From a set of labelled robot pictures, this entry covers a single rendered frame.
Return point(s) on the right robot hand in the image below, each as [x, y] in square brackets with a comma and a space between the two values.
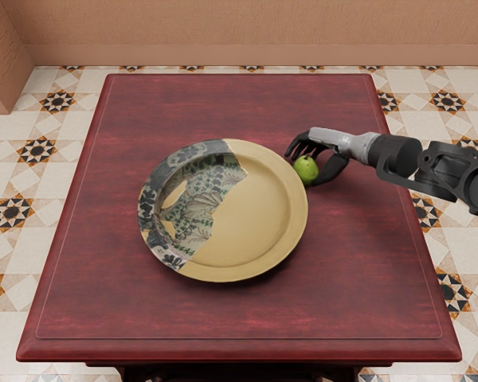
[334, 140]

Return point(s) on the yellow plate with floral pattern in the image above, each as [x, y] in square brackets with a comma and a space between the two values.
[231, 211]

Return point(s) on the green pear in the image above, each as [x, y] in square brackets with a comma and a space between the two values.
[306, 170]

